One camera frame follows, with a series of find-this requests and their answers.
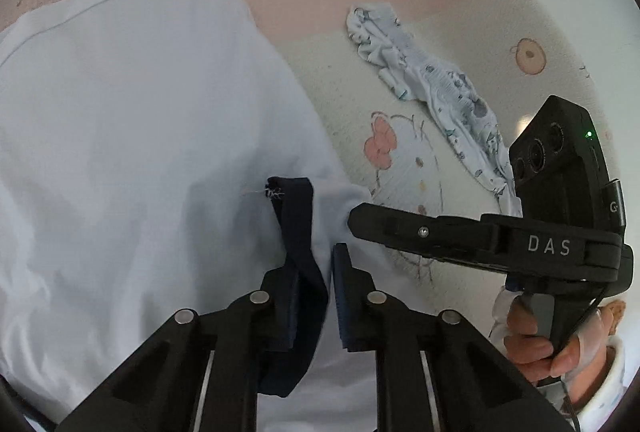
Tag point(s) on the white patterned pyjama garment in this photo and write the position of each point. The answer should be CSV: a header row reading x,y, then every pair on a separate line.
x,y
450,102

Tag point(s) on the white navy trimmed t-shirt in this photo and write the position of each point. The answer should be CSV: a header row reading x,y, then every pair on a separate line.
x,y
150,112

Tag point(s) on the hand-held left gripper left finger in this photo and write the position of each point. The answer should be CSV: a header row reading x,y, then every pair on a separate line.
x,y
270,292

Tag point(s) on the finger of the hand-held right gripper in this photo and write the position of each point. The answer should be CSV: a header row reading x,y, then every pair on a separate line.
x,y
400,227

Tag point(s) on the pink cream cartoon sofa cover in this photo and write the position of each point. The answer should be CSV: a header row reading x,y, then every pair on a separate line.
x,y
450,12

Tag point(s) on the person's right hand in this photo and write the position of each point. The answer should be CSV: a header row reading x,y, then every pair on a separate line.
x,y
535,352

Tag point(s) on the person's right forearm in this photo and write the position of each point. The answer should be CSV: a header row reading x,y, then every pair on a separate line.
x,y
607,392

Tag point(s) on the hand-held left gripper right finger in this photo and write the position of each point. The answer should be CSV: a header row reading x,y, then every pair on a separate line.
x,y
341,297

